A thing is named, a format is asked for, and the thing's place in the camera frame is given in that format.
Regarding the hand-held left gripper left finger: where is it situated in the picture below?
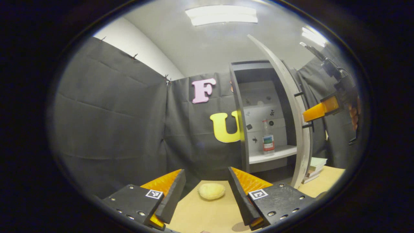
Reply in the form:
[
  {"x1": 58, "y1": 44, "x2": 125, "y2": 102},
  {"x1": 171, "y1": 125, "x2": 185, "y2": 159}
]
[{"x1": 102, "y1": 169, "x2": 187, "y2": 231}]

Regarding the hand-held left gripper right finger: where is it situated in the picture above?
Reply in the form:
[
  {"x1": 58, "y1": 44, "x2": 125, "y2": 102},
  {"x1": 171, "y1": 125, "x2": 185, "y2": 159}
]
[{"x1": 228, "y1": 167, "x2": 316, "y2": 231}]

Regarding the grey cabinet door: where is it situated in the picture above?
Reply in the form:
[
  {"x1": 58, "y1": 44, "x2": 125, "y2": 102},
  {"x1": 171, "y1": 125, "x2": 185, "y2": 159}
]
[{"x1": 247, "y1": 34, "x2": 313, "y2": 190}]

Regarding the black cabinet door handle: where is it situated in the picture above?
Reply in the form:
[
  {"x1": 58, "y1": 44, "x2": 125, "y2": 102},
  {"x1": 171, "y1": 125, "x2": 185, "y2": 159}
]
[{"x1": 294, "y1": 92, "x2": 315, "y2": 129}]

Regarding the clear plastic bottle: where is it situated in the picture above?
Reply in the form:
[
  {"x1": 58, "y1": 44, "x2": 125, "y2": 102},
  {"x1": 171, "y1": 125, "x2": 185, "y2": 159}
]
[{"x1": 262, "y1": 120, "x2": 275, "y2": 156}]

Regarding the white cabinet shelf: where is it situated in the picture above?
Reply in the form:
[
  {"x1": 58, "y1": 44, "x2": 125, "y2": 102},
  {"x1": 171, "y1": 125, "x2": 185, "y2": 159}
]
[{"x1": 249, "y1": 146, "x2": 297, "y2": 164}]

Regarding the yellow potato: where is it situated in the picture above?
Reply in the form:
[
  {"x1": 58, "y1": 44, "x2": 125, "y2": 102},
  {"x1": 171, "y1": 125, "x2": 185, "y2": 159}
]
[{"x1": 198, "y1": 183, "x2": 226, "y2": 200}]

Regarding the green book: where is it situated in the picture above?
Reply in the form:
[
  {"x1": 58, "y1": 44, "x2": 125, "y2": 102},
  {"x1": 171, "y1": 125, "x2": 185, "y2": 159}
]
[{"x1": 309, "y1": 157, "x2": 328, "y2": 169}]

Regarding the rectangular ceiling light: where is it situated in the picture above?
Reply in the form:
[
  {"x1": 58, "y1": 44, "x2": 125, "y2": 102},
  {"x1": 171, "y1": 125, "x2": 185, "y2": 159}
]
[
  {"x1": 185, "y1": 5, "x2": 258, "y2": 26},
  {"x1": 301, "y1": 27, "x2": 328, "y2": 47}
]

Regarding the black backdrop cloth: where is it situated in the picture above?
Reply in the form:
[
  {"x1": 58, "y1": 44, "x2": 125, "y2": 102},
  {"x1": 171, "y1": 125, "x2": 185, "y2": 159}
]
[{"x1": 49, "y1": 36, "x2": 363, "y2": 199}]

